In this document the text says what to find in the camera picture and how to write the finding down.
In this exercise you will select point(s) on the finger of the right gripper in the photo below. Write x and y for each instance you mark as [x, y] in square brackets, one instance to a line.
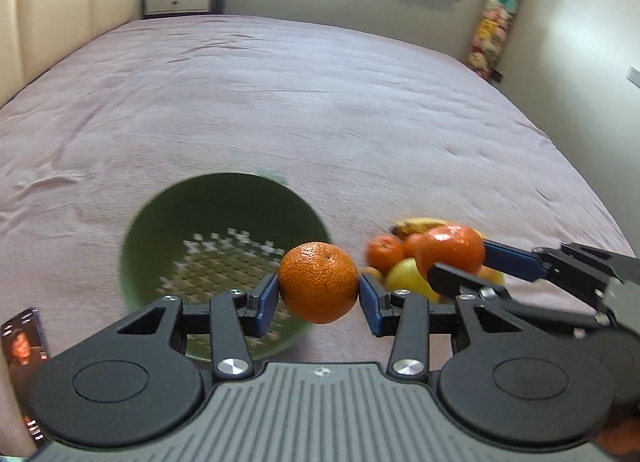
[524, 265]
[452, 282]

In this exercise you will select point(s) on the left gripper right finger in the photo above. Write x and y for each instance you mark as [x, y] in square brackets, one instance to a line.
[410, 319]

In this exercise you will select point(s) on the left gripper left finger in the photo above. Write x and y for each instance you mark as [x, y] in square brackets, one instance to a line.
[227, 319]

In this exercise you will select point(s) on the yellow lemon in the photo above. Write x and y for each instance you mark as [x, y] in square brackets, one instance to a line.
[406, 275]

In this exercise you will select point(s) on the yellow spotted banana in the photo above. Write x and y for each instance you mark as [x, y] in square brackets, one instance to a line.
[403, 228]

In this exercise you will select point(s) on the small orange mandarin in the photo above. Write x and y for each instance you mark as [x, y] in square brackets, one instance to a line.
[384, 251]

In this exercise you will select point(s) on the green colander bowl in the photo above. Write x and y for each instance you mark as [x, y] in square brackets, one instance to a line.
[211, 233]

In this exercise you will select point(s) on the pink bed cover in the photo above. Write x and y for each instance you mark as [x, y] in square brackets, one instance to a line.
[365, 129]

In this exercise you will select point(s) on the black smartphone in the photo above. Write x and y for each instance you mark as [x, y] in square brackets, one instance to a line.
[26, 350]

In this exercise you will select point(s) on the plush toy hanging organizer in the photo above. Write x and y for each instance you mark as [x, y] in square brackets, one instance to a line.
[490, 36]

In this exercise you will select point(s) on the white nightstand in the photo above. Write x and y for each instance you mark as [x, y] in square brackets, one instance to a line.
[163, 8]

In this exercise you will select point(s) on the wall socket plate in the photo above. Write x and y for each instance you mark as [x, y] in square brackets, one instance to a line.
[633, 75]

